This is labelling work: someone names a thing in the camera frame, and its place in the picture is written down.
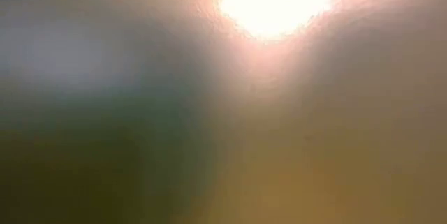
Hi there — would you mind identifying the yellow translucent plastic basket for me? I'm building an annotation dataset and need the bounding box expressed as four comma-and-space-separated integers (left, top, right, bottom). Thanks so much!
0, 0, 447, 224

